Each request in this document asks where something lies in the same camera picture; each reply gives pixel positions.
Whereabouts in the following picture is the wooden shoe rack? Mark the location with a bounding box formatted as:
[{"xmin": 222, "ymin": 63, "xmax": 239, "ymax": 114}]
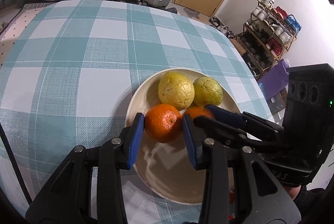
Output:
[{"xmin": 235, "ymin": 0, "xmax": 302, "ymax": 79}]

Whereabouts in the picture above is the teal checkered tablecloth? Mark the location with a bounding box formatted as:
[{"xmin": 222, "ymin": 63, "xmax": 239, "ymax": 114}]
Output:
[{"xmin": 0, "ymin": 0, "xmax": 275, "ymax": 224}]

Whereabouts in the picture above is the red tomato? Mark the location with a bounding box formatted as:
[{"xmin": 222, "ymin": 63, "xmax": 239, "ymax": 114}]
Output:
[{"xmin": 229, "ymin": 190, "xmax": 235, "ymax": 220}]

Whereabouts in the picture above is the person's right hand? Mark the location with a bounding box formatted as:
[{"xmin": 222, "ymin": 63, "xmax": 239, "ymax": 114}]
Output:
[{"xmin": 284, "ymin": 186, "xmax": 301, "ymax": 200}]

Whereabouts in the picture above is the orange tangerine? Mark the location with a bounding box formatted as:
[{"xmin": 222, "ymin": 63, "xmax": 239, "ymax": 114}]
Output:
[
  {"xmin": 144, "ymin": 104, "xmax": 182, "ymax": 143},
  {"xmin": 182, "ymin": 106, "xmax": 215, "ymax": 120}
]

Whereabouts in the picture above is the purple bag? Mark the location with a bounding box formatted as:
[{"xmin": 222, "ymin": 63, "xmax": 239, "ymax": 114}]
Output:
[{"xmin": 258, "ymin": 59, "xmax": 290, "ymax": 100}]

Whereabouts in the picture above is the green yellow guava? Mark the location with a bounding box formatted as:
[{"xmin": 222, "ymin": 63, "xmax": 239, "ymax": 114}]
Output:
[{"xmin": 193, "ymin": 76, "xmax": 223, "ymax": 106}]

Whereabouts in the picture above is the cream round plate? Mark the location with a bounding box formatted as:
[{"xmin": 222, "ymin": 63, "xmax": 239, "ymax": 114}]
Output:
[{"xmin": 125, "ymin": 67, "xmax": 242, "ymax": 205}]

